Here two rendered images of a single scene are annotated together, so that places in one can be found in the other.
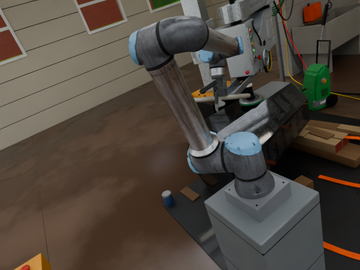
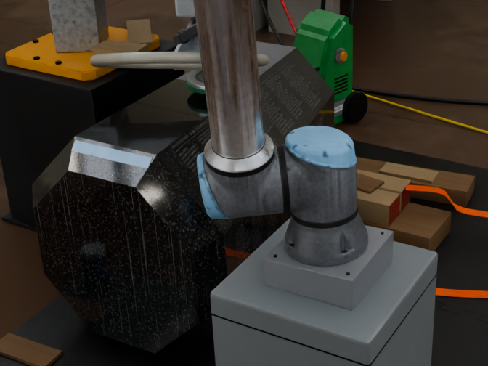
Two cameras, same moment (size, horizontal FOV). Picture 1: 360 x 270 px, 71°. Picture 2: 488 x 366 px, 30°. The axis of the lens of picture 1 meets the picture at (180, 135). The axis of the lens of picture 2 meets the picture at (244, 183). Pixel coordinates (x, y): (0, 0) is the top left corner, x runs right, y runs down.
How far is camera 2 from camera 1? 1.00 m
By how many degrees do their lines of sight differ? 30
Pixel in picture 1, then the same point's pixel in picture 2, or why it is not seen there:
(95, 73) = not seen: outside the picture
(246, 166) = (333, 192)
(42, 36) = not seen: outside the picture
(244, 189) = (318, 247)
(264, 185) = (357, 234)
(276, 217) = (379, 298)
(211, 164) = (258, 191)
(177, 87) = (246, 14)
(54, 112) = not seen: outside the picture
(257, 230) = (352, 322)
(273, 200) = (372, 266)
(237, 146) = (321, 149)
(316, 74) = (327, 36)
